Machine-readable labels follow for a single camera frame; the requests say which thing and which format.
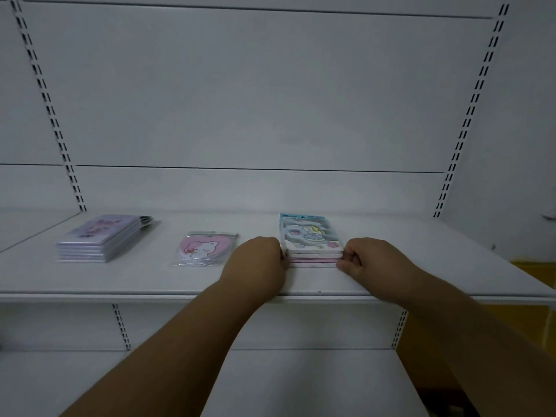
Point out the person's right hand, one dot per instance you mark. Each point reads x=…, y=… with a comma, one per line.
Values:
x=378, y=267

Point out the person's left hand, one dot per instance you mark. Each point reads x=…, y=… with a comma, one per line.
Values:
x=256, y=267

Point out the pink heart bear packet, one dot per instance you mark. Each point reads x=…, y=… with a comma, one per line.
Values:
x=202, y=249

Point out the stack of teal pink packets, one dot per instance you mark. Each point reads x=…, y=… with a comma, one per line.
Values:
x=308, y=238

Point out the purple cartoon packets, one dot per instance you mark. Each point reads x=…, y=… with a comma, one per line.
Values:
x=102, y=238

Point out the person's right forearm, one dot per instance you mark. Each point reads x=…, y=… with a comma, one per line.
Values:
x=486, y=351

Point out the person's left forearm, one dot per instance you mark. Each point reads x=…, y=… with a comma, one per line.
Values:
x=169, y=360

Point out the white slotted upright rail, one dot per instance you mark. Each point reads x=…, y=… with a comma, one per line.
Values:
x=48, y=108
x=471, y=108

